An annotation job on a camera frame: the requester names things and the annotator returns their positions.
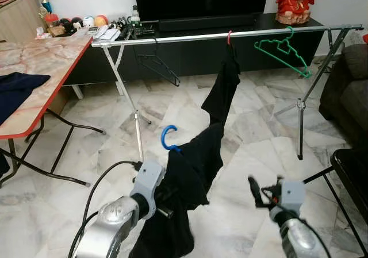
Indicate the pink hanger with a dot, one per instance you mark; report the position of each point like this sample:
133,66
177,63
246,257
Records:
229,38

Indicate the black TV console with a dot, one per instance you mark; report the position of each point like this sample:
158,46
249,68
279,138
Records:
195,57

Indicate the red figurine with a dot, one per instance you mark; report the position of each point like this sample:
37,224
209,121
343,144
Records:
293,5

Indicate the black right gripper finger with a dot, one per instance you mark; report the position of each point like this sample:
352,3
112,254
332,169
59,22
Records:
253,186

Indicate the navy blue garment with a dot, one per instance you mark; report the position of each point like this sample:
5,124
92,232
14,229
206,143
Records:
17,91

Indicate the white booklets stack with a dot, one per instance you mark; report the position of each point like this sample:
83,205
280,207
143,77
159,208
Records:
106,34

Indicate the green plastic hanger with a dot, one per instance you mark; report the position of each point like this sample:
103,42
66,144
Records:
305,73

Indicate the brown sofa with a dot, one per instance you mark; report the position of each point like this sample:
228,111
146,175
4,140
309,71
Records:
351,97

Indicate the marble table red edge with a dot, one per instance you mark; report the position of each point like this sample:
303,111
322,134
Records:
40,57

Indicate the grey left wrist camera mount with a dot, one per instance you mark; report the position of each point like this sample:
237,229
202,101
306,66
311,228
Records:
148,180

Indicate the silver metal clothes rack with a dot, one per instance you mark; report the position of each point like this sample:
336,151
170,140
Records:
190,37

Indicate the black soundbar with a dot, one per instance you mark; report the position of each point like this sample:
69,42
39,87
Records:
207,22

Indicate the black hanger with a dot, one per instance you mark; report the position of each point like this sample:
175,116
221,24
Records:
168,69

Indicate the blue plastic hanger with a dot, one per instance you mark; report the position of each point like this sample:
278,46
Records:
163,138

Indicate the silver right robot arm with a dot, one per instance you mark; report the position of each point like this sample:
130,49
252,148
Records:
299,238

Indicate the small clear bottle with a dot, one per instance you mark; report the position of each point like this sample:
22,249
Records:
135,15

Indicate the white round toy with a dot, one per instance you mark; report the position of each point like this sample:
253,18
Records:
88,21

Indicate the wooden cabinet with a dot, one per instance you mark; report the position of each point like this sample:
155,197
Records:
20,19

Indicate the red lid jar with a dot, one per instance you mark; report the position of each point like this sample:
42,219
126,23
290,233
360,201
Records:
52,21

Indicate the black garment white print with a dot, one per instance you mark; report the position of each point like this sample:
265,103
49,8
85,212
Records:
221,97

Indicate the black folding chair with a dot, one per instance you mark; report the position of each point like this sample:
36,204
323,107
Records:
351,172

